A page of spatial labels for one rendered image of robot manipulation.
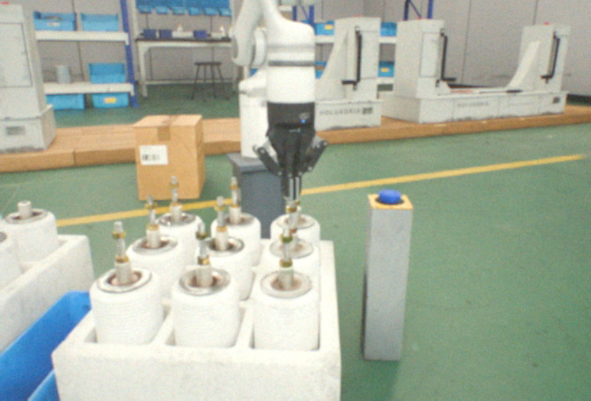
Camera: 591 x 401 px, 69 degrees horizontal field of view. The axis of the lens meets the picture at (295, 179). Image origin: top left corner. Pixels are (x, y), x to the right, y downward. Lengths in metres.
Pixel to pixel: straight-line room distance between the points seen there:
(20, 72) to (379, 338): 2.22
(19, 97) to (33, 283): 1.81
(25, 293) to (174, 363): 0.37
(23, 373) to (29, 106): 1.91
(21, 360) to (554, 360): 0.96
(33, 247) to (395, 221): 0.70
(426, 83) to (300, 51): 2.74
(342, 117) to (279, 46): 2.29
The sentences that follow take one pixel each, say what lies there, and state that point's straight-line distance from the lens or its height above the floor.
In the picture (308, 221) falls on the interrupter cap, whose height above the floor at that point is 0.25.
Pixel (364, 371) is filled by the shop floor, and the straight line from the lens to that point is 0.89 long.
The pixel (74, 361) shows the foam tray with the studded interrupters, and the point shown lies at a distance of 0.70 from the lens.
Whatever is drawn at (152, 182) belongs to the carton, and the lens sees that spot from 1.81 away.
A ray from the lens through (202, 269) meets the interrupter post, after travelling 0.63.
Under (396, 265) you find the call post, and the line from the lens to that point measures 0.80.
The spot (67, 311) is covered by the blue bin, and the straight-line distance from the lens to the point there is 0.98.
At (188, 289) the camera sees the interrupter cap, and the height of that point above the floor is 0.25.
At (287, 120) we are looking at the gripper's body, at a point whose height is 0.47.
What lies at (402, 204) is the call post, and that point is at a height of 0.31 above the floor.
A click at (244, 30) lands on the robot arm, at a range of 1.05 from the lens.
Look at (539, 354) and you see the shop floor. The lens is 1.03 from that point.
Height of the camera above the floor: 0.57
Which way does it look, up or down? 16 degrees down
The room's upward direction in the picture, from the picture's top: straight up
